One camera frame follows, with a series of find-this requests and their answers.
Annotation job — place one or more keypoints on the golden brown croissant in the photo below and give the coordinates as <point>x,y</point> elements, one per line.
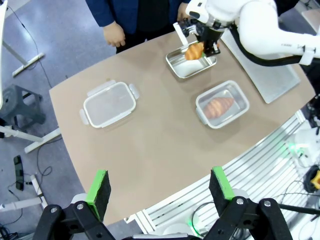
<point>193,51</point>
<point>218,107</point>

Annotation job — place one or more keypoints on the perforated white tray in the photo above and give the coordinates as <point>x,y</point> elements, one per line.
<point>270,75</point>

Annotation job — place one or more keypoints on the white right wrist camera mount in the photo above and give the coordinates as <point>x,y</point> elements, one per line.
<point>181,33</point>

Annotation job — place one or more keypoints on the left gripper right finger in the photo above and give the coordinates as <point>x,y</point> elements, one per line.
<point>221,192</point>

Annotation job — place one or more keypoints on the grey plastic step stool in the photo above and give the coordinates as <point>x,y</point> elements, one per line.
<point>20,105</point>

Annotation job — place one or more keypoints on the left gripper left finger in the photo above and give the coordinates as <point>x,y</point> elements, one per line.
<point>97,197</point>

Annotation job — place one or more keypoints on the person's right hand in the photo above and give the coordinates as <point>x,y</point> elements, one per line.
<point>115,35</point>

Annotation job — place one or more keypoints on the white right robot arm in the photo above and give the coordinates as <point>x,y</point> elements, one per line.
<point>257,22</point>

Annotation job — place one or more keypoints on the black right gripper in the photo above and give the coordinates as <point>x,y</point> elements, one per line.
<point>210,33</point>

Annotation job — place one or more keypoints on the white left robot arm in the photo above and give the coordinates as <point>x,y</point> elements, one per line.
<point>175,228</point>

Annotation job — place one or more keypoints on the person's left hand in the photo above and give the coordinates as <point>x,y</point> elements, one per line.
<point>182,12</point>

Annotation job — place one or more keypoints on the rectangular stainless steel container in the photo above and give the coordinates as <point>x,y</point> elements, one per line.
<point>237,100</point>
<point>187,71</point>

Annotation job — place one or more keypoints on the person's right forearm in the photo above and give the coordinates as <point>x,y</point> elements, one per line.
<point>100,12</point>

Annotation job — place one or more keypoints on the clear plastic latching lid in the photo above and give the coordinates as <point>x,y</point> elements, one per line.
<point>212,122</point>
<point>110,105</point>

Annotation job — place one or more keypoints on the person in navy coat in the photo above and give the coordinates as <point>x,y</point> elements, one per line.
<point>150,15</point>

